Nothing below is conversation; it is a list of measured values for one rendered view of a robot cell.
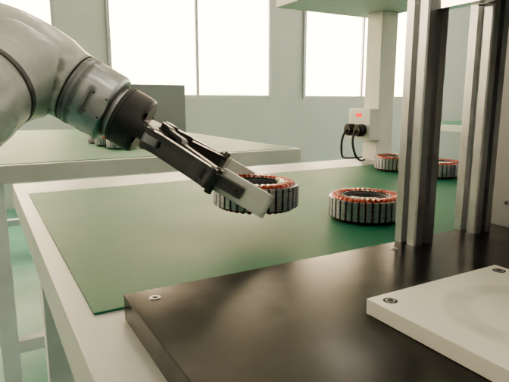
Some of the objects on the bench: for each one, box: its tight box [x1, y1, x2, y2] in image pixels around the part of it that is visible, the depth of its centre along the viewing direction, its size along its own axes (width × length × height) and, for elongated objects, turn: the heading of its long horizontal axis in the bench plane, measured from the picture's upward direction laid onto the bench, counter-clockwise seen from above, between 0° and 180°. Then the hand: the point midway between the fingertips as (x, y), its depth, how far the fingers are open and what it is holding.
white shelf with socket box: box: [276, 0, 408, 164], centre depth 124 cm, size 35×37×46 cm
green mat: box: [29, 164, 457, 315], centre depth 89 cm, size 94×61×1 cm, turn 120°
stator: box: [328, 187, 397, 225], centre depth 73 cm, size 11×11×4 cm
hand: (254, 191), depth 63 cm, fingers closed on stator, 11 cm apart
